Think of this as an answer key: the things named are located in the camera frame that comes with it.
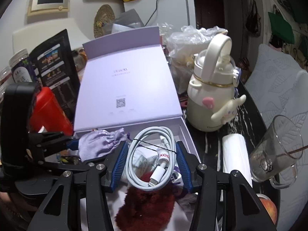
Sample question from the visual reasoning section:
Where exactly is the red apple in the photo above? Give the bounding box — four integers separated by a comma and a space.
257, 193, 278, 225

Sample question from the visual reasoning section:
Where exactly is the purple satin drawstring pouch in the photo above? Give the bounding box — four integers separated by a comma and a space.
78, 128, 127, 162

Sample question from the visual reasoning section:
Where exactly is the white charging cable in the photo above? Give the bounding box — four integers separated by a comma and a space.
125, 126, 178, 193

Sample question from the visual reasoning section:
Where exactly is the cream cartoon water bottle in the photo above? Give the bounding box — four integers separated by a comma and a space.
186, 33, 246, 132

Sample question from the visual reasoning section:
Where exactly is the brown gold snack wrapper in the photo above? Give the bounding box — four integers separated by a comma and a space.
59, 155, 82, 165

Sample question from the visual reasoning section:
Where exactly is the light blue leaf cushion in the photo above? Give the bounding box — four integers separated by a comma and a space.
245, 44, 307, 230

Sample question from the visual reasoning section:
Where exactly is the clear plastic bag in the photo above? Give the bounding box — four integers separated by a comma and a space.
165, 25, 229, 95

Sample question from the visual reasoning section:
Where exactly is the glass mug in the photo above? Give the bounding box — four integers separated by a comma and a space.
249, 115, 304, 189

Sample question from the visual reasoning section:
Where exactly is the red plastic container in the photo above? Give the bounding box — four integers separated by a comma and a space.
30, 87, 73, 136

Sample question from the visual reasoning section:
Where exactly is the white paper roll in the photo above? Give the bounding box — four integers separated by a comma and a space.
222, 134, 253, 187

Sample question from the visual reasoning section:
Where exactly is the lilac open gift box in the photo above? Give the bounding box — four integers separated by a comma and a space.
74, 26, 198, 157

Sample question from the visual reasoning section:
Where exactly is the green tote bag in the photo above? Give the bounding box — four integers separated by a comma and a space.
268, 12, 295, 44

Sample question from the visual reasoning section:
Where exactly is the dark lidded jar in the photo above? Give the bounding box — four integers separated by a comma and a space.
9, 49, 38, 83

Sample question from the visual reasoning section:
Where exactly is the black snack pouch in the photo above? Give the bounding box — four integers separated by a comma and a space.
30, 29, 80, 121

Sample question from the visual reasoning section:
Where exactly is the red fuzzy knitted item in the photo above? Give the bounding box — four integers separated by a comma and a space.
115, 182, 175, 230

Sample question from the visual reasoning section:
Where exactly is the wall intercom panel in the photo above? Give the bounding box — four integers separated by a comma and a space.
27, 0, 70, 16

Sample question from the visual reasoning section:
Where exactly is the woven round mat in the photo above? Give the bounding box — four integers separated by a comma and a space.
93, 4, 115, 38

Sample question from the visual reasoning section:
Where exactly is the white printed snack bag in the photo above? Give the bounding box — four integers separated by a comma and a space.
125, 148, 179, 191

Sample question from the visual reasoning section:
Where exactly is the white refrigerator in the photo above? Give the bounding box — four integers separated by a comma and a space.
124, 0, 196, 32

